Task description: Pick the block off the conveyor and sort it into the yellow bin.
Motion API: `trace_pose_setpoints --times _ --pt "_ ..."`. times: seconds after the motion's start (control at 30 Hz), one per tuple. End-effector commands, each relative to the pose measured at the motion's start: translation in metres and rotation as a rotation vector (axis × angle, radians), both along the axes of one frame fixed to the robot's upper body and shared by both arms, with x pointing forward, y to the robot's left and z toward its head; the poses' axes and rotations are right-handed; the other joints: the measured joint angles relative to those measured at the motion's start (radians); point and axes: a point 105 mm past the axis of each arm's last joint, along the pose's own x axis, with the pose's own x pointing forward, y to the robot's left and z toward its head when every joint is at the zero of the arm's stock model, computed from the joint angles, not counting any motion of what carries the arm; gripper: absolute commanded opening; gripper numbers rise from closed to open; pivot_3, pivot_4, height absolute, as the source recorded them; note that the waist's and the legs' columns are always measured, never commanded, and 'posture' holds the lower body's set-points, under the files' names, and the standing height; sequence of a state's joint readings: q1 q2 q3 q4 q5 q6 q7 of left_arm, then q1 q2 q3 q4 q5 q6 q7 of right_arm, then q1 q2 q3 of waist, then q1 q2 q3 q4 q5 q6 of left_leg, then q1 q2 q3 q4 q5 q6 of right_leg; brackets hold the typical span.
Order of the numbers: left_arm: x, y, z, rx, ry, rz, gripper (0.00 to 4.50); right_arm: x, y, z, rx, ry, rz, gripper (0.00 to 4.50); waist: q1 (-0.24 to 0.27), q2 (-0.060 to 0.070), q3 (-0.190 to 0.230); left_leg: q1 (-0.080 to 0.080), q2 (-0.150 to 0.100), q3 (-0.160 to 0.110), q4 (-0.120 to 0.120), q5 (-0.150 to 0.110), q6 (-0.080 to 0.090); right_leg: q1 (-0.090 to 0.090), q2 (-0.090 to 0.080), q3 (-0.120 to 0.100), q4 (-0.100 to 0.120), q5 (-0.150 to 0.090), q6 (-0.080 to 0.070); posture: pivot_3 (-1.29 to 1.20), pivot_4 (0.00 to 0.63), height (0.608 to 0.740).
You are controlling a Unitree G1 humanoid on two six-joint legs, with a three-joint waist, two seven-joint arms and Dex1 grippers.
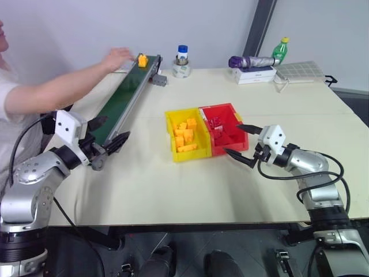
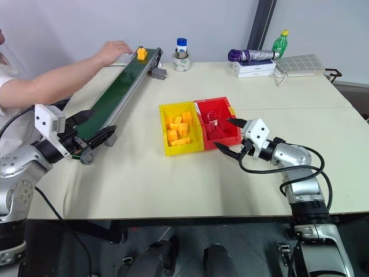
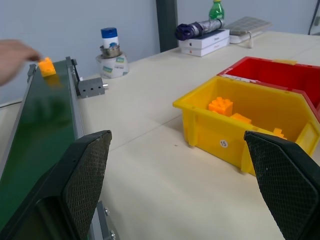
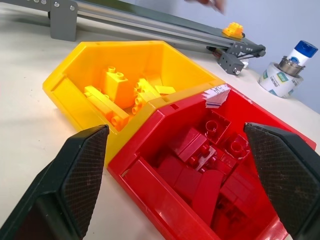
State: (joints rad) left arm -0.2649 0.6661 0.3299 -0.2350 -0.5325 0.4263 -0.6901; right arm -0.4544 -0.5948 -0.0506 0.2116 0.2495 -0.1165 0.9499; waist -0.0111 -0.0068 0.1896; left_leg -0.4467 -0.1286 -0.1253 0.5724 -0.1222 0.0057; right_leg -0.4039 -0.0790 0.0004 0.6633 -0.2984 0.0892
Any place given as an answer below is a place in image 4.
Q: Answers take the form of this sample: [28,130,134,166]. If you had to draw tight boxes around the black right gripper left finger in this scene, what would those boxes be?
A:
[0,124,111,240]

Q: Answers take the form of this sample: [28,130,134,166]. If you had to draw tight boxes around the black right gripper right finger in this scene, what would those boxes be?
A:
[243,122,320,240]

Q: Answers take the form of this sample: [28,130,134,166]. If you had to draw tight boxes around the grey metal motor block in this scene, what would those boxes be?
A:
[218,51,245,76]

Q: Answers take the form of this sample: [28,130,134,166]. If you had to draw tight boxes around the grey conveyor belt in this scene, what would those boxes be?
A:
[0,0,267,76]

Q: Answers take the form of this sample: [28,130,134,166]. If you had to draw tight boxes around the person's bare hand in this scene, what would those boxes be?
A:
[184,0,227,15]

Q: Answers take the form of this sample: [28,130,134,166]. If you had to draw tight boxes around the large red rectangular brick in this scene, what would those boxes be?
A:
[219,171,259,211]

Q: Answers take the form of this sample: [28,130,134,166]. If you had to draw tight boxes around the small red hollow upturned brick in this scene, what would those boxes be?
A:
[223,134,252,160]

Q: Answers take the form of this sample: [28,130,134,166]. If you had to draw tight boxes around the red curved slope brick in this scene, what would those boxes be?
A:
[191,169,225,229]

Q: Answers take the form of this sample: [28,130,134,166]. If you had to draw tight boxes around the red brick with studs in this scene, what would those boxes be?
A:
[187,144,219,174]

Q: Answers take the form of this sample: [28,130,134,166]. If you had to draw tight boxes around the yellow plastic sorting bin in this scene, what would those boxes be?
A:
[41,40,227,136]

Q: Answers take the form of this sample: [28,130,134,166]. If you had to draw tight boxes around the red plastic sorting bin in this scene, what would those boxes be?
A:
[107,83,317,240]

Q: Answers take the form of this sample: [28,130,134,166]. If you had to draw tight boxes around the long yellow toy brick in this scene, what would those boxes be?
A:
[83,85,131,132]

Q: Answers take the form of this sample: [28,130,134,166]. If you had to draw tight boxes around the white printed tape roll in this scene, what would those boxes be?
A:
[257,61,305,100]

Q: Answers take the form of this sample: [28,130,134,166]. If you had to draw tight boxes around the dark red rectangular brick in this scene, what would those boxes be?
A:
[178,128,210,159]

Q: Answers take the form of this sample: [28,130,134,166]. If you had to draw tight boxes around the red smooth block brick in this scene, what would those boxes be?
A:
[155,155,186,181]
[173,166,204,201]

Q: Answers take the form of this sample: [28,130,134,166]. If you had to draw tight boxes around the white paper label sticker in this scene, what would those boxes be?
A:
[203,84,231,110]

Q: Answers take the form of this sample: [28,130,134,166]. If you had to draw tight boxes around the large orange-yellow sloped brick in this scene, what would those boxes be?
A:
[103,65,134,110]

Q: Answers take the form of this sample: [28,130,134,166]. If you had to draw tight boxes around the round metal cup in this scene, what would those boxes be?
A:
[278,56,307,76]

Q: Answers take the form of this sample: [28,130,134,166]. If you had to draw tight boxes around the yellow brick with side studs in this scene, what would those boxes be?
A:
[130,77,161,115]

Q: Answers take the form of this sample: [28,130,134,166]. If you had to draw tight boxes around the white bottle with blue cap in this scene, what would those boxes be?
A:
[287,39,319,67]

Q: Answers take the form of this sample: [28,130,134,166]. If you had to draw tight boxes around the flat yellow toy brick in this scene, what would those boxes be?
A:
[153,84,176,96]

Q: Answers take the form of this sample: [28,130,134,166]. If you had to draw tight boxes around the yellow toy brick with studs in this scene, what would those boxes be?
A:
[222,22,245,40]

